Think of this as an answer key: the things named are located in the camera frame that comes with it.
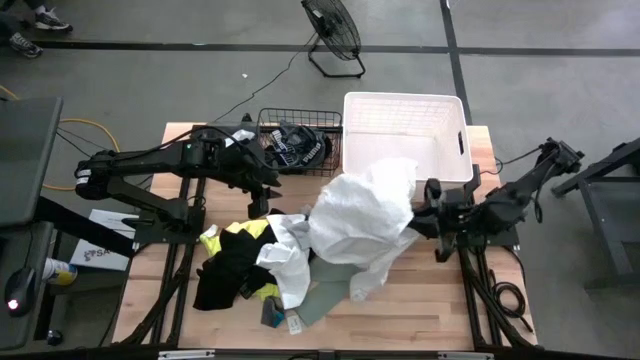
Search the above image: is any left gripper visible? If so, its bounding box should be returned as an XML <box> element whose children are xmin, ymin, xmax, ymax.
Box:
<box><xmin>222</xmin><ymin>139</ymin><xmax>283</xmax><ymax>220</ymax></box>

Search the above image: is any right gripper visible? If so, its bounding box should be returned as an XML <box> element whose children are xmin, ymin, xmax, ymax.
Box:
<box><xmin>408</xmin><ymin>178</ymin><xmax>476</xmax><ymax>264</ymax></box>

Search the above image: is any black Puma underwear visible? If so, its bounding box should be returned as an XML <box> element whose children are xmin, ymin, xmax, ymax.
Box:
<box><xmin>264</xmin><ymin>121</ymin><xmax>307</xmax><ymax>169</ymax></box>

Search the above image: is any yellow cloth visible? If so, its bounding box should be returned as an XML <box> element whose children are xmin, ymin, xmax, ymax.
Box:
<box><xmin>198</xmin><ymin>218</ymin><xmax>281</xmax><ymax>302</ymax></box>

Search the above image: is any light grey cloth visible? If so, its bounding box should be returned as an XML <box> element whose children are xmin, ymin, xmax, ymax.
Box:
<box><xmin>292</xmin><ymin>204</ymin><xmax>316</xmax><ymax>251</ymax></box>

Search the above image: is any large white patterned shirt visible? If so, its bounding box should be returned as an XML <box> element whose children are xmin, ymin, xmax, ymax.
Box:
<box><xmin>307</xmin><ymin>157</ymin><xmax>421</xmax><ymax>303</ymax></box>

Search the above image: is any black wire basket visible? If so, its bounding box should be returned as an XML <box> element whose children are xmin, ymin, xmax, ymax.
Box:
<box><xmin>255</xmin><ymin>107</ymin><xmax>345</xmax><ymax>177</ymax></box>

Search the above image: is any olive grey cloth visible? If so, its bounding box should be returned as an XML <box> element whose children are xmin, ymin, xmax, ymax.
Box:
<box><xmin>294</xmin><ymin>254</ymin><xmax>364</xmax><ymax>329</ymax></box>

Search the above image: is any white perforated plastic bin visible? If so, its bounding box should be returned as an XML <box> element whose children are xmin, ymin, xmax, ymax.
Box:
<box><xmin>342</xmin><ymin>91</ymin><xmax>475</xmax><ymax>202</ymax></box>

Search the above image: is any small grey teal cloth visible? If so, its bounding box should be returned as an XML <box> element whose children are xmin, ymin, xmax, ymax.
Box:
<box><xmin>259</xmin><ymin>295</ymin><xmax>286</xmax><ymax>330</ymax></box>

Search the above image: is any black floor fan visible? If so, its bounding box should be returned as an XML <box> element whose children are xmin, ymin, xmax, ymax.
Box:
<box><xmin>300</xmin><ymin>0</ymin><xmax>367</xmax><ymax>80</ymax></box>

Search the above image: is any black metal table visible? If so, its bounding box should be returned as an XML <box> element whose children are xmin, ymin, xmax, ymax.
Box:
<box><xmin>552</xmin><ymin>135</ymin><xmax>640</xmax><ymax>291</ymax></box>

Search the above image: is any white printed cardboard box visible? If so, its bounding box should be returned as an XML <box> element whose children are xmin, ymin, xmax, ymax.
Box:
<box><xmin>68</xmin><ymin>208</ymin><xmax>142</xmax><ymax>273</ymax></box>

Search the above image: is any black desk strut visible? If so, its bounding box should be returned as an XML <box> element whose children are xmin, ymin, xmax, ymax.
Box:
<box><xmin>34</xmin><ymin>197</ymin><xmax>136</xmax><ymax>259</ymax></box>

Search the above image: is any white yellow spray can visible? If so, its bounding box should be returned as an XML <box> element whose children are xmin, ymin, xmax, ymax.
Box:
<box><xmin>42</xmin><ymin>257</ymin><xmax>80</xmax><ymax>287</ymax></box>

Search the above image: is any dark grey monitor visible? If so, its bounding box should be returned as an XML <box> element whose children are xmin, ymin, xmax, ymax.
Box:
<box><xmin>0</xmin><ymin>96</ymin><xmax>64</xmax><ymax>229</ymax></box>

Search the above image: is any grey desk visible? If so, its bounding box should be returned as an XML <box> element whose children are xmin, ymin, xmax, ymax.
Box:
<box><xmin>0</xmin><ymin>221</ymin><xmax>56</xmax><ymax>351</ymax></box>

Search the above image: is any black computer mouse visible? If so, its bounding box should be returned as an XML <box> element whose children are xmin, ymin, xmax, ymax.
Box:
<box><xmin>3</xmin><ymin>267</ymin><xmax>37</xmax><ymax>318</ymax></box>

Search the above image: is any person's foot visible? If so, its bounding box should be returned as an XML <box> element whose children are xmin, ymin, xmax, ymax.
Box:
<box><xmin>32</xmin><ymin>5</ymin><xmax>75</xmax><ymax>34</ymax></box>
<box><xmin>7</xmin><ymin>31</ymin><xmax>45</xmax><ymax>59</ymax></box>

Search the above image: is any black aluminium support frame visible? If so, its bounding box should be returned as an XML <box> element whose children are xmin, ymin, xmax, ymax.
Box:
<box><xmin>457</xmin><ymin>164</ymin><xmax>539</xmax><ymax>349</ymax></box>
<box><xmin>114</xmin><ymin>123</ymin><xmax>211</xmax><ymax>347</ymax></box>

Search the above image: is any black fan power cable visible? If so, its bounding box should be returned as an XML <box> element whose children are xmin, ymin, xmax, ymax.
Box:
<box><xmin>213</xmin><ymin>32</ymin><xmax>319</xmax><ymax>124</ymax></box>

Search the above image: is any black coiled cable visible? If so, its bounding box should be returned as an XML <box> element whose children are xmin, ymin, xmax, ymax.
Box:
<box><xmin>487</xmin><ymin>269</ymin><xmax>534</xmax><ymax>334</ymax></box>

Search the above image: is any silver bracket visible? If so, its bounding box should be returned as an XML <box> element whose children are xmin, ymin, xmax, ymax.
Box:
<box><xmin>438</xmin><ymin>351</ymin><xmax>495</xmax><ymax>360</ymax></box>
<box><xmin>158</xmin><ymin>349</ymin><xmax>216</xmax><ymax>360</ymax></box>

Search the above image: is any black floor cable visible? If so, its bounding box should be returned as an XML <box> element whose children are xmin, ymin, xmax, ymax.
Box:
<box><xmin>55</xmin><ymin>127</ymin><xmax>99</xmax><ymax>157</ymax></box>

